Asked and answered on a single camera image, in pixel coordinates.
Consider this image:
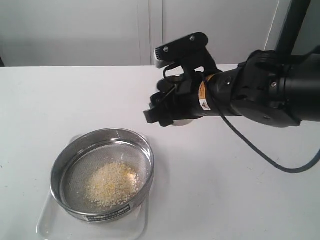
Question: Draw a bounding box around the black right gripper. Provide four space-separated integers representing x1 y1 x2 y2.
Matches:
143 49 221 127

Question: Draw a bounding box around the clear plastic tray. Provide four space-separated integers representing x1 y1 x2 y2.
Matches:
36 134 151 240

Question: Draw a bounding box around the black camera cable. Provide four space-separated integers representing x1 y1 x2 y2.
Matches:
162 62 320 174

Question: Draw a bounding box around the stainless steel cup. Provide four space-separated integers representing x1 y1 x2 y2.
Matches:
172 119 194 127

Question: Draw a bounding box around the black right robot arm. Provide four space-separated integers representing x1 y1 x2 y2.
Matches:
144 47 320 128

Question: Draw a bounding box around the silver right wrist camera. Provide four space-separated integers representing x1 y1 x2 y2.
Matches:
153 32 209 69

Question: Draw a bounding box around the dark vertical post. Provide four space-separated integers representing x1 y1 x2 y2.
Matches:
275 0 311 54

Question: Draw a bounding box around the white cabinet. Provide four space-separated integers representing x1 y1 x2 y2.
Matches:
0 0 291 67

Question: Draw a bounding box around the rice grain pile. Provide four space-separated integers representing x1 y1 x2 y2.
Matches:
85 162 140 208

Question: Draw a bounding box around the round steel mesh sieve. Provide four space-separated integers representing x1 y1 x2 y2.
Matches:
50 128 155 223

